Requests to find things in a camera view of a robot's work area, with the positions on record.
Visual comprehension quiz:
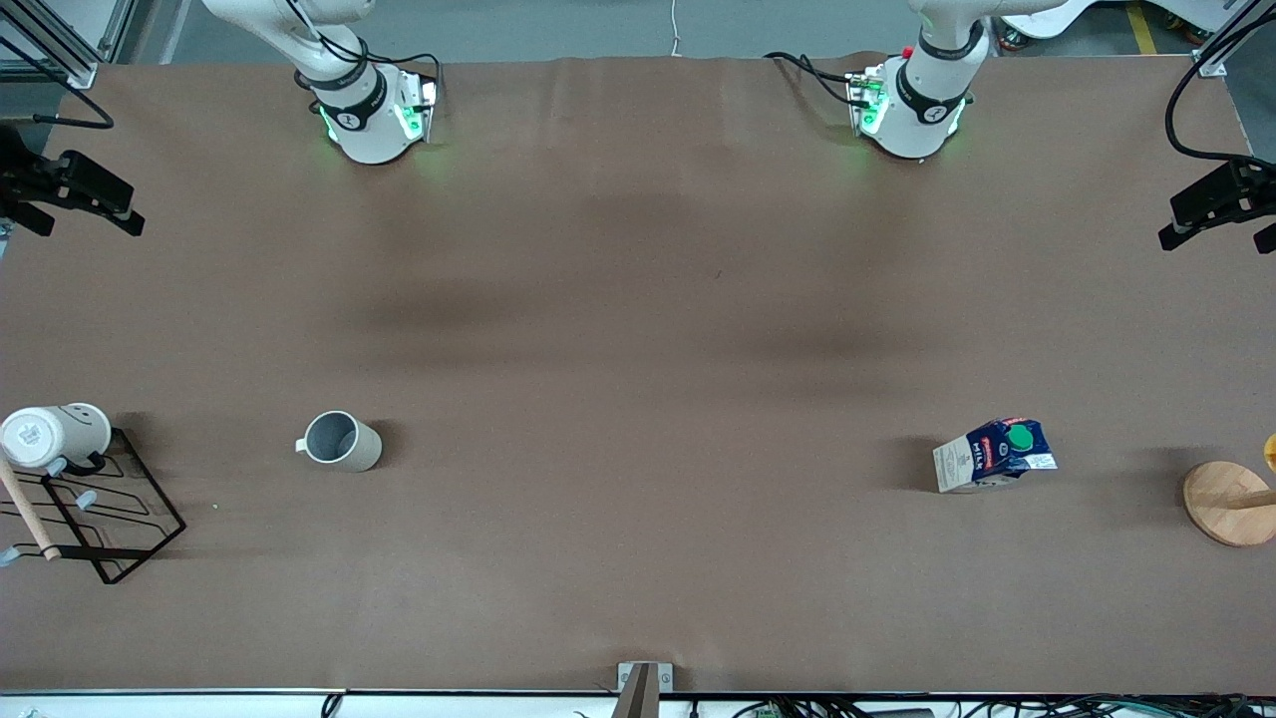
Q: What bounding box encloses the blue white milk carton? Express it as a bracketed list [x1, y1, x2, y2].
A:
[933, 417, 1059, 495]

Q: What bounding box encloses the grey cup with handle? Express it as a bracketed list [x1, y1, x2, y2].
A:
[295, 410, 384, 474]

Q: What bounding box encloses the white mug with face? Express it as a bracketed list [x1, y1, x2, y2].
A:
[0, 403, 113, 471]

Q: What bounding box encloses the white rounded equipment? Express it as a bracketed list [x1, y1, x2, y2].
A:
[997, 0, 1100, 43]

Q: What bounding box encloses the round wooden stand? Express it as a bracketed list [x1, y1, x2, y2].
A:
[1182, 460, 1276, 548]

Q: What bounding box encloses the wooden stick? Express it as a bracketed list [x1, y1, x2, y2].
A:
[0, 454, 62, 562]

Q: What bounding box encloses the aluminium frame profile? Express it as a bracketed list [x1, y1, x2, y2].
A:
[0, 0, 139, 91]
[1194, 0, 1276, 80]

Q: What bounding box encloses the black wire mug rack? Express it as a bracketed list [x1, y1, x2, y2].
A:
[0, 428, 188, 586]

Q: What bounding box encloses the black right arm base cable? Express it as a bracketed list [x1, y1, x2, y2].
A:
[299, 20, 445, 106]

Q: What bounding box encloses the black arm base cable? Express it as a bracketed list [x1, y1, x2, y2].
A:
[299, 20, 445, 106]
[764, 51, 864, 108]

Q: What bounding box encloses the black left arm base cable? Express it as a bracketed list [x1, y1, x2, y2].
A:
[764, 51, 864, 108]

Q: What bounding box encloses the grey metal camera mount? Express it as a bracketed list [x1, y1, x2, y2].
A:
[610, 661, 675, 718]

